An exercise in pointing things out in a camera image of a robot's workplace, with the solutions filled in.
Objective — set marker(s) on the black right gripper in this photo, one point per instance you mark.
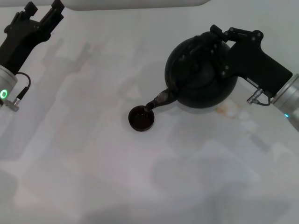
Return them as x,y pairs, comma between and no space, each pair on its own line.
254,65

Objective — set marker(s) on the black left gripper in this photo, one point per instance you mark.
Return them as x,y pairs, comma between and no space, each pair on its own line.
21,42

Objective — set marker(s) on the black round teapot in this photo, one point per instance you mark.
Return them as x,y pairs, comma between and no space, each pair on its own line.
198,79

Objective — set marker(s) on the dark brown teacup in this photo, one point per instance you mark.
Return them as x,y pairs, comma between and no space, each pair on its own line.
142,122

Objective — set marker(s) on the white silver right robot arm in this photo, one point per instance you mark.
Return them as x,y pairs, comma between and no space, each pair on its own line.
289,98

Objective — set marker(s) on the white rounded robot torso panel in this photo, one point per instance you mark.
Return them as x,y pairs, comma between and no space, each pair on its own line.
140,4

